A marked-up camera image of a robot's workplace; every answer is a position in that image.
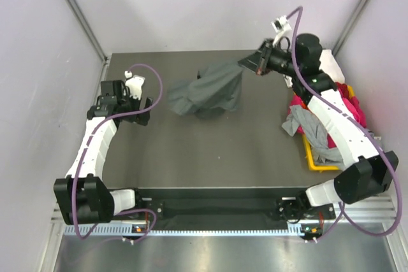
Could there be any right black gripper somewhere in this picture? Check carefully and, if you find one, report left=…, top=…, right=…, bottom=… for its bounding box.
left=238, top=39, right=302, bottom=78

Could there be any dark grey t shirt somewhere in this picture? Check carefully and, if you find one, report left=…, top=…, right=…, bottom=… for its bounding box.
left=167, top=61, right=244, bottom=120

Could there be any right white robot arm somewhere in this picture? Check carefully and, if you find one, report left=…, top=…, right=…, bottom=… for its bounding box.
left=238, top=33, right=398, bottom=218

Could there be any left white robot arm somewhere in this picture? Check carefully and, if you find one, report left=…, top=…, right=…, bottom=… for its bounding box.
left=54, top=75, right=150, bottom=225

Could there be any folded white t shirt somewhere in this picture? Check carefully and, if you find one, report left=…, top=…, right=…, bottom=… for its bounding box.
left=301, top=49, right=346, bottom=83

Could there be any dark red t shirt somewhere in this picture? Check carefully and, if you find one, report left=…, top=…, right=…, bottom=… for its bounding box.
left=335, top=82, right=354, bottom=99

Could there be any yellow plastic basket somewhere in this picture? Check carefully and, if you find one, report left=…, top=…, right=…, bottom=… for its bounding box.
left=288, top=82, right=367, bottom=172

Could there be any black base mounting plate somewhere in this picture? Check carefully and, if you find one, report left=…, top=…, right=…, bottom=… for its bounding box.
left=136, top=187, right=335, bottom=230

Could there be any pink t shirt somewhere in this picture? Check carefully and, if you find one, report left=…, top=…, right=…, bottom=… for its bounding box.
left=289, top=95, right=367, bottom=148

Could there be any light grey t shirt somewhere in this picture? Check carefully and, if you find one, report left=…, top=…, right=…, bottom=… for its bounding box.
left=282, top=104, right=345, bottom=170

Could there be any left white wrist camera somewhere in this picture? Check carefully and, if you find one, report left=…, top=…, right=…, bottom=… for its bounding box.
left=124, top=70, right=145, bottom=100

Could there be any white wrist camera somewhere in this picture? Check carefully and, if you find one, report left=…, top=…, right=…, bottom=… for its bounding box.
left=271, top=15, right=291, bottom=47
left=124, top=70, right=145, bottom=100

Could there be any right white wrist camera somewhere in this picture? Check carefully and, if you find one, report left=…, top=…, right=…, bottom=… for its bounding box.
left=271, top=15, right=291, bottom=47

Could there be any left aluminium corner post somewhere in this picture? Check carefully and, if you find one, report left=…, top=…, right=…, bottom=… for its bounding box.
left=46, top=0, right=111, bottom=66

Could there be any aluminium corner post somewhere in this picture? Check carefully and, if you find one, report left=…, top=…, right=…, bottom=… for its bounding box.
left=46, top=0, right=111, bottom=66
left=332, top=0, right=371, bottom=57

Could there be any slotted grey cable duct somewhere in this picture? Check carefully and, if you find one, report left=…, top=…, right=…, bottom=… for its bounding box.
left=78, top=222, right=323, bottom=237

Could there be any right aluminium corner post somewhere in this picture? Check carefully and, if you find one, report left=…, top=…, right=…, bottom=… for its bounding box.
left=332, top=0, right=371, bottom=57

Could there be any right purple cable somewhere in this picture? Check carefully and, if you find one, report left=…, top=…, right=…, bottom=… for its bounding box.
left=288, top=6, right=402, bottom=238

